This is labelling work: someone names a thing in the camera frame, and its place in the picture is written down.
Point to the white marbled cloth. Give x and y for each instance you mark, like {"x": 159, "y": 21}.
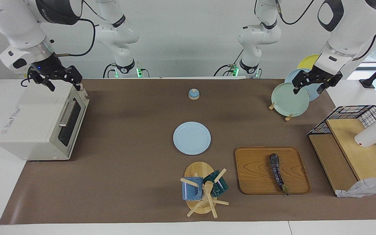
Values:
{"x": 364, "y": 187}

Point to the wooden plate rack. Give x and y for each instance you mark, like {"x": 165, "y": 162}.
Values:
{"x": 288, "y": 118}

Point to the brown table mat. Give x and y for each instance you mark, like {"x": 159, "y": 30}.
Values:
{"x": 126, "y": 179}

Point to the yellow plate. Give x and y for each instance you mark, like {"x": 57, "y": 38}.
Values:
{"x": 307, "y": 62}

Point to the glass oven door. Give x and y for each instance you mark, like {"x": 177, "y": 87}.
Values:
{"x": 64, "y": 137}

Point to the wooden mug tree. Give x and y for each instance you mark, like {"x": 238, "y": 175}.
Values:
{"x": 197, "y": 169}

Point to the wooden tray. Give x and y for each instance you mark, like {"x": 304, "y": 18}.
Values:
{"x": 253, "y": 173}

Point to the blue mug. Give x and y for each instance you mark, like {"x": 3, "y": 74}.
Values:
{"x": 189, "y": 192}

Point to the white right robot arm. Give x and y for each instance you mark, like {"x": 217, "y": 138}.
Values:
{"x": 11, "y": 23}

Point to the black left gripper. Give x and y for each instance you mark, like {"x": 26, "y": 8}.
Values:
{"x": 315, "y": 75}

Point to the pale green plate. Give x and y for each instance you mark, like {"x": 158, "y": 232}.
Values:
{"x": 287, "y": 102}

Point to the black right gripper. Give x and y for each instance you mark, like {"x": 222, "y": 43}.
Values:
{"x": 57, "y": 71}

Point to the dark green mug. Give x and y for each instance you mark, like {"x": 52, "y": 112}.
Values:
{"x": 222, "y": 189}

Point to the cream toaster oven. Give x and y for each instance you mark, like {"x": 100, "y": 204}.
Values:
{"x": 34, "y": 117}

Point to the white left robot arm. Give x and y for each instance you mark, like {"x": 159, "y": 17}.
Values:
{"x": 348, "y": 29}

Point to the white cup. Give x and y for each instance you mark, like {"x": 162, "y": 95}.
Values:
{"x": 369, "y": 137}

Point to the dark purple eggplant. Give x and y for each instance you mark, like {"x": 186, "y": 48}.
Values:
{"x": 275, "y": 169}

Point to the racked light blue plate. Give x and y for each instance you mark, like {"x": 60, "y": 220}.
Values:
{"x": 289, "y": 77}

